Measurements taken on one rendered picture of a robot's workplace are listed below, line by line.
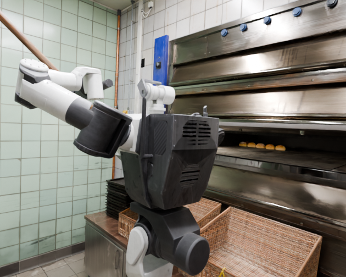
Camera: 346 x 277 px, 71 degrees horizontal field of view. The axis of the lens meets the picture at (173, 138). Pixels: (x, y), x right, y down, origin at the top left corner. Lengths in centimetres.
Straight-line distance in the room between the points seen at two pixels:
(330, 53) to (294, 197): 78
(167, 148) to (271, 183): 102
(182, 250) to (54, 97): 58
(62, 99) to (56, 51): 187
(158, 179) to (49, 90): 40
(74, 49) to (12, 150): 109
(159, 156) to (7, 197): 198
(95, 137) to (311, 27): 129
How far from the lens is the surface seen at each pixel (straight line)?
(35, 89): 81
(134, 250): 91
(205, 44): 197
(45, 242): 279
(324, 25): 160
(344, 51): 151
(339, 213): 149
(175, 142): 67
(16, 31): 123
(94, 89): 103
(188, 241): 80
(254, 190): 163
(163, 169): 70
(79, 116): 73
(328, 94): 150
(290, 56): 159
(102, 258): 210
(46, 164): 256
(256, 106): 161
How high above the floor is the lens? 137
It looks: 3 degrees down
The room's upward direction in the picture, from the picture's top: 3 degrees clockwise
